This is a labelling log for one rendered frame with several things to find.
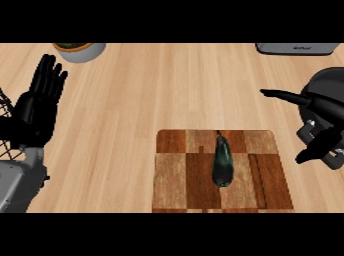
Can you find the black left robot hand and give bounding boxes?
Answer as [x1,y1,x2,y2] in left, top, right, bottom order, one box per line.
[0,53,70,150]

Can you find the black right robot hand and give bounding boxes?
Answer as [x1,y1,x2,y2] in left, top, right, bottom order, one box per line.
[258,88,344,165]

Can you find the grey plant pot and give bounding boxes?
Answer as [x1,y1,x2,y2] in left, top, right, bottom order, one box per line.
[51,42,107,64]

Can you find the wooden checkered cutting board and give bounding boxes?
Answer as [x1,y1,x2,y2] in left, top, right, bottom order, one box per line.
[150,129,296,214]

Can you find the grey appliance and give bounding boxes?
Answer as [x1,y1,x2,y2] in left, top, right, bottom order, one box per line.
[253,42,342,57]

